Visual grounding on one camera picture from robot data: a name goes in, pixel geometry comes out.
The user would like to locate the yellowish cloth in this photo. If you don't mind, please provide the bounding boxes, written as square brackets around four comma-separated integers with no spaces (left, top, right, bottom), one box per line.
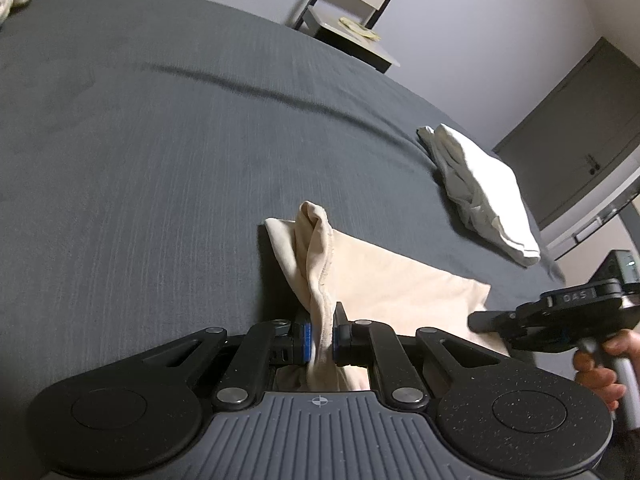
[339,16,381,41]

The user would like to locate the white folded garment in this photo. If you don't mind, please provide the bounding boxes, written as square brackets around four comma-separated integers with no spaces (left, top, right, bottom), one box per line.
[417,123,542,267]

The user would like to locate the grey door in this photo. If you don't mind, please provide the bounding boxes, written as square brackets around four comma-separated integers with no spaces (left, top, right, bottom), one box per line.
[492,37,640,228]

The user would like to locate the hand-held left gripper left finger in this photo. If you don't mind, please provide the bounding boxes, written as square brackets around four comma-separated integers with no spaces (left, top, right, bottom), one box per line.
[140,310,315,408]

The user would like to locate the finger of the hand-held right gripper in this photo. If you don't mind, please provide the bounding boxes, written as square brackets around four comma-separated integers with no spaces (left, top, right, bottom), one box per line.
[467,310,518,335]

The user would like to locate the wooden chair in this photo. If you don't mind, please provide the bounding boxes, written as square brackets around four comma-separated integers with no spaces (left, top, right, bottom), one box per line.
[292,0,426,75]

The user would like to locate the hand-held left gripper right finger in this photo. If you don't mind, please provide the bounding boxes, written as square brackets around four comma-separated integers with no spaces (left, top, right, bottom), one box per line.
[331,302,506,408]

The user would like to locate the beige shirt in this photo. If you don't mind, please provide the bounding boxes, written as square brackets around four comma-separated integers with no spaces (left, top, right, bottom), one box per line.
[262,201,511,393]

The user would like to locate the person's right hand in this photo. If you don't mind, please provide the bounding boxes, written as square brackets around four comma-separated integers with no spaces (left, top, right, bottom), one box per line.
[572,330,640,413]

